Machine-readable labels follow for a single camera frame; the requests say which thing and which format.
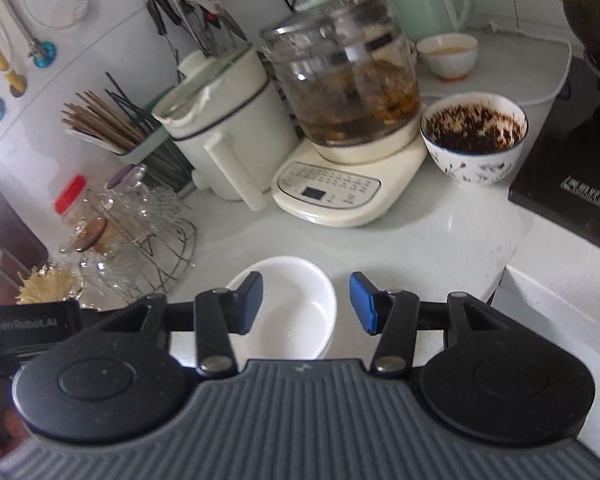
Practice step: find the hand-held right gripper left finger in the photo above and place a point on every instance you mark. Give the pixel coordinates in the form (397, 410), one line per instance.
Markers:
(250, 305)

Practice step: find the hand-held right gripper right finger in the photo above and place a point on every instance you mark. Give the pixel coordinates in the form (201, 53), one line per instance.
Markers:
(362, 306)

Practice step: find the plain white bowl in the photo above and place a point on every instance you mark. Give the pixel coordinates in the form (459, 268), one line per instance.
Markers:
(290, 305)

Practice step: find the person's left hand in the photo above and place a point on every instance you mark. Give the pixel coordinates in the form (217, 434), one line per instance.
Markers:
(5, 430)

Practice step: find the dark wooden cutting board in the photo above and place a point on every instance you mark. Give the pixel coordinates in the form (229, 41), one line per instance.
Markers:
(5, 240)

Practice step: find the clear glass cup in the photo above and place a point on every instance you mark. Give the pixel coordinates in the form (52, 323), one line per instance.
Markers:
(130, 187)
(112, 277)

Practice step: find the brown lid glass jar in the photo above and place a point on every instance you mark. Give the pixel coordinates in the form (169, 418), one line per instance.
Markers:
(94, 234)

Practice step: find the red lid plastic jar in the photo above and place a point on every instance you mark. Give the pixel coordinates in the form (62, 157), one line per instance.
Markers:
(75, 205)

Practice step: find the green chopstick holder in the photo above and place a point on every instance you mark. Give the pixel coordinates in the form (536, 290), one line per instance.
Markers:
(155, 160)

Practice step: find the white electric pot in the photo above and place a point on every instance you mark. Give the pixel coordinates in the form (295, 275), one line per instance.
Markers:
(230, 125)

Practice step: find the patterned bowl with dark residue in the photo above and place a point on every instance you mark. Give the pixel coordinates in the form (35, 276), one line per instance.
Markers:
(472, 152)

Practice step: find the glass health kettle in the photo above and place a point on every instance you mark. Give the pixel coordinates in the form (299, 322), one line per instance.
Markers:
(350, 110)

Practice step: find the bunch of chopsticks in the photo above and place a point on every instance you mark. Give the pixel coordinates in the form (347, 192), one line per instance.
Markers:
(102, 120)

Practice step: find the black induction cooktop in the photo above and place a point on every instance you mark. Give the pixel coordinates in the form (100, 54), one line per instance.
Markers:
(570, 170)

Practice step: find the small cream bowl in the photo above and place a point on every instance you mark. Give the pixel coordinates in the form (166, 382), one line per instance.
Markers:
(447, 57)

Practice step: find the hanging kitchen utensils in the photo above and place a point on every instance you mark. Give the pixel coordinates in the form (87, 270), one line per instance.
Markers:
(195, 5)

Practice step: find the mint green electric kettle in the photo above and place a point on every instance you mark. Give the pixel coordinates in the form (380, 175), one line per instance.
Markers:
(420, 0)

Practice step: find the yellow wall pipe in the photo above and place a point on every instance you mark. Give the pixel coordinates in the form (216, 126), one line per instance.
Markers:
(0, 55)

